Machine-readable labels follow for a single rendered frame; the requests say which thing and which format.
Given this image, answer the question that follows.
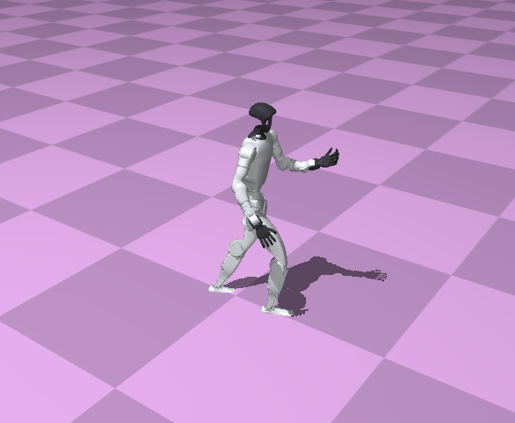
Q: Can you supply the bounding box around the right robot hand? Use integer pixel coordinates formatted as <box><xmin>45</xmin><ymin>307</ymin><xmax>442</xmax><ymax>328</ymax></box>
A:
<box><xmin>249</xmin><ymin>215</ymin><xmax>277</xmax><ymax>248</ymax></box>

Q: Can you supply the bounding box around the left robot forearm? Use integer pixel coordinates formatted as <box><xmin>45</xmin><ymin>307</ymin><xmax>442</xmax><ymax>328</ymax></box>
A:
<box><xmin>288</xmin><ymin>159</ymin><xmax>315</xmax><ymax>173</ymax></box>

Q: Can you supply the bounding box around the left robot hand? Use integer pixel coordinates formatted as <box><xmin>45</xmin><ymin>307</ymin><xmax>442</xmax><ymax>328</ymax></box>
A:
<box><xmin>309</xmin><ymin>148</ymin><xmax>340</xmax><ymax>170</ymax></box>

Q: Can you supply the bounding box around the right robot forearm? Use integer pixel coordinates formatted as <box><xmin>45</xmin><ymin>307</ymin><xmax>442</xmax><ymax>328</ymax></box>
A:
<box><xmin>235</xmin><ymin>183</ymin><xmax>260</xmax><ymax>226</ymax></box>

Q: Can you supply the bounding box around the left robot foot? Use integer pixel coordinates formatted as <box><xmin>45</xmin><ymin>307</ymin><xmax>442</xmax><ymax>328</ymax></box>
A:
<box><xmin>208</xmin><ymin>285</ymin><xmax>235</xmax><ymax>293</ymax></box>

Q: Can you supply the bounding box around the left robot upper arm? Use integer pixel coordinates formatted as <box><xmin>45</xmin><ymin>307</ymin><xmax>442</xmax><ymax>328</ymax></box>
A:
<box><xmin>269</xmin><ymin>130</ymin><xmax>290</xmax><ymax>171</ymax></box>

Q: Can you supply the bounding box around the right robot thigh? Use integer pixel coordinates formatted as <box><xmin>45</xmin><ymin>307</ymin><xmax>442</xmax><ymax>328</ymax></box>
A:
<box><xmin>242</xmin><ymin>211</ymin><xmax>287</xmax><ymax>272</ymax></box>

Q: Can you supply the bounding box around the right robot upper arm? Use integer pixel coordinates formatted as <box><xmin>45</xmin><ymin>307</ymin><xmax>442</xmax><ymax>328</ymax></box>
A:
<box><xmin>232</xmin><ymin>144</ymin><xmax>257</xmax><ymax>193</ymax></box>

